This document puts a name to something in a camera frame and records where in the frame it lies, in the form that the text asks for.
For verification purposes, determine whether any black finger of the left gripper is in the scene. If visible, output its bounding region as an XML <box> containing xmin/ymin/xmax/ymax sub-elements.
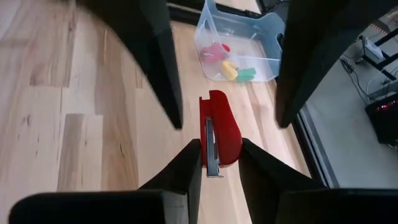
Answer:
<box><xmin>77</xmin><ymin>0</ymin><xmax>184</xmax><ymax>131</ymax></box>
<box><xmin>274</xmin><ymin>0</ymin><xmax>398</xmax><ymax>129</ymax></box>

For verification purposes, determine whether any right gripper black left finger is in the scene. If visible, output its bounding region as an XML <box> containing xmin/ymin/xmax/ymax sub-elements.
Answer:
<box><xmin>8</xmin><ymin>139</ymin><xmax>203</xmax><ymax>224</ymax></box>

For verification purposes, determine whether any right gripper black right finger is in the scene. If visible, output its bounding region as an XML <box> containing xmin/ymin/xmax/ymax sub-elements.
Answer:
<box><xmin>238</xmin><ymin>138</ymin><xmax>398</xmax><ymax>224</ymax></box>

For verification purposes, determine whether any red mini stapler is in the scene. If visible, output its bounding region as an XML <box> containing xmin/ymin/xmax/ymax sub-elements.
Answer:
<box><xmin>198</xmin><ymin>90</ymin><xmax>243</xmax><ymax>179</ymax></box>
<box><xmin>200</xmin><ymin>45</ymin><xmax>228</xmax><ymax>65</ymax></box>

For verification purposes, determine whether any green mini stapler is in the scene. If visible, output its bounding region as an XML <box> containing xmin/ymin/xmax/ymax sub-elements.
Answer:
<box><xmin>236</xmin><ymin>67</ymin><xmax>257</xmax><ymax>83</ymax></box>

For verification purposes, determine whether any yellow mini stapler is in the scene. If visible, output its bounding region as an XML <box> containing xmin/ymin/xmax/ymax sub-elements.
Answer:
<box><xmin>220</xmin><ymin>60</ymin><xmax>239</xmax><ymax>82</ymax></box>

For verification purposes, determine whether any clear plastic bin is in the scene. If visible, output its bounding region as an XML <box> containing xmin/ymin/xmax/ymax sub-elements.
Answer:
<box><xmin>194</xmin><ymin>0</ymin><xmax>286</xmax><ymax>83</ymax></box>

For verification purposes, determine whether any white electronic device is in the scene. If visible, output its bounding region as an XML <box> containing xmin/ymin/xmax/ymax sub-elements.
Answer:
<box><xmin>360</xmin><ymin>35</ymin><xmax>386</xmax><ymax>65</ymax></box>

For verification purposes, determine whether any black computer case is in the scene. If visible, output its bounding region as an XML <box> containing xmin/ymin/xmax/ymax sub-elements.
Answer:
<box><xmin>364</xmin><ymin>93</ymin><xmax>398</xmax><ymax>147</ymax></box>

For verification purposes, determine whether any black aluminium rig frame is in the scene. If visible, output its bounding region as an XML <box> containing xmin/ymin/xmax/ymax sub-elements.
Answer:
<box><xmin>166</xmin><ymin>0</ymin><xmax>341</xmax><ymax>190</ymax></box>

